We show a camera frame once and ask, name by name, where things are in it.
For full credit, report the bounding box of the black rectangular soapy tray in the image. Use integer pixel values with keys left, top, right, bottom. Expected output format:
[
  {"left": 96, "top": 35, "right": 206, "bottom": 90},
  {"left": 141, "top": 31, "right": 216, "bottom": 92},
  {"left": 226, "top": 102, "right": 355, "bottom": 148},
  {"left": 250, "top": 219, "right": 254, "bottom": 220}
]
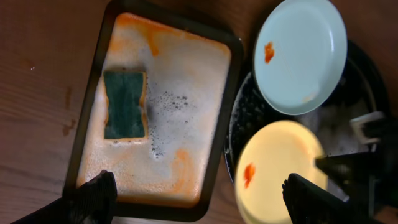
[{"left": 63, "top": 1, "right": 243, "bottom": 222}]

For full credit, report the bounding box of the black round tray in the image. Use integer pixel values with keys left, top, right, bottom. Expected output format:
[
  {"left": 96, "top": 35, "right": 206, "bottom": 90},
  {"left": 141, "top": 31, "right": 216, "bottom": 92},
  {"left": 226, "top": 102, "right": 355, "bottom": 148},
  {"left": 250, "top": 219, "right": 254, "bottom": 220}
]
[{"left": 224, "top": 41, "right": 390, "bottom": 179}]

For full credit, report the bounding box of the mint plate at back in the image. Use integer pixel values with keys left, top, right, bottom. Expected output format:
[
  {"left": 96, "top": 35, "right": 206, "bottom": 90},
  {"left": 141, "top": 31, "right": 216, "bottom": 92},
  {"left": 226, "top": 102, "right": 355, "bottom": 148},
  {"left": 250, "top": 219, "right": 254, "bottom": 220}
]
[{"left": 253, "top": 0, "right": 348, "bottom": 115}]

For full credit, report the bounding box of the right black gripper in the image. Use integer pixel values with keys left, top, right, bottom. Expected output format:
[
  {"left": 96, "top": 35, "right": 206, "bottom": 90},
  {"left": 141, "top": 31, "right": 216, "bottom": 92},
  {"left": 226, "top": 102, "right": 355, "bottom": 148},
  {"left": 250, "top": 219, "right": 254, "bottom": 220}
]
[{"left": 315, "top": 111, "right": 397, "bottom": 218}]

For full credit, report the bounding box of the yellow plate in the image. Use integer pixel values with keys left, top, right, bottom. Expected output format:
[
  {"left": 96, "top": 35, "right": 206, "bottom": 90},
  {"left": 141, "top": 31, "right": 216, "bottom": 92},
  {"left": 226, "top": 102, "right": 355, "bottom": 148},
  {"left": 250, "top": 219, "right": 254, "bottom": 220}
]
[{"left": 234, "top": 120, "right": 328, "bottom": 223}]

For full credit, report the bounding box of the green yellow sponge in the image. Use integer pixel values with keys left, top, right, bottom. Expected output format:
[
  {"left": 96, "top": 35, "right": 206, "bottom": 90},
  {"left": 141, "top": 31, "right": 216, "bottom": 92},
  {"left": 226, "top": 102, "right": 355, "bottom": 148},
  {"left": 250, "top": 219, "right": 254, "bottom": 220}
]
[{"left": 103, "top": 70, "right": 147, "bottom": 140}]

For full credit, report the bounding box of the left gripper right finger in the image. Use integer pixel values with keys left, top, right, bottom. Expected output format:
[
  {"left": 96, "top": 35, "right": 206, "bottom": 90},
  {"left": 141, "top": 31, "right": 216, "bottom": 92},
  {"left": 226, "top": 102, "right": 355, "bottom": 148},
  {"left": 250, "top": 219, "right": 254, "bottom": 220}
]
[{"left": 282, "top": 173, "right": 384, "bottom": 223}]

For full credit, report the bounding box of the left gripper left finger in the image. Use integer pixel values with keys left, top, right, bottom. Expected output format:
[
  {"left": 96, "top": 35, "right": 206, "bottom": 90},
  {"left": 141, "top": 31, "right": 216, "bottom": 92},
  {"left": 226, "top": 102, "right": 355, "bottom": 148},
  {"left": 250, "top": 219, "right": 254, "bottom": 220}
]
[{"left": 12, "top": 170, "right": 117, "bottom": 224}]

